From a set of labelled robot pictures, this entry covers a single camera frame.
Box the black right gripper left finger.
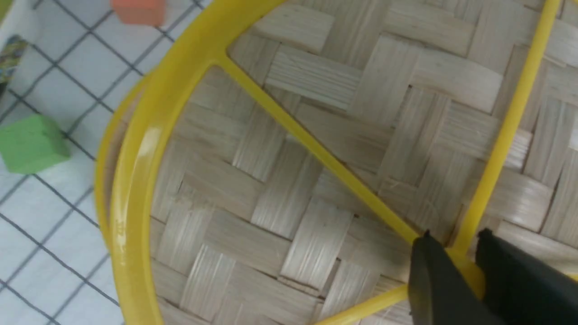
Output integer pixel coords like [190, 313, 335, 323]
[408, 231, 502, 325]

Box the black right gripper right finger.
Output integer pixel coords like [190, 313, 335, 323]
[475, 230, 578, 325]

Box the yellow woven bamboo steamer lid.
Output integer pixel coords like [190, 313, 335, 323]
[110, 0, 577, 325]

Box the bamboo steamer base yellow rim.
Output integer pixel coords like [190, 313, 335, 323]
[94, 68, 156, 253]

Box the orange foam cube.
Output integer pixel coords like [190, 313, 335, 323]
[110, 0, 167, 26]

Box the white black grid tablecloth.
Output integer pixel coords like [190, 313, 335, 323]
[0, 0, 209, 325]

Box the green foam cube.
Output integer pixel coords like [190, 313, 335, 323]
[0, 114, 70, 175]

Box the olive green lidded box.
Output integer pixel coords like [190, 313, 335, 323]
[0, 0, 31, 95]

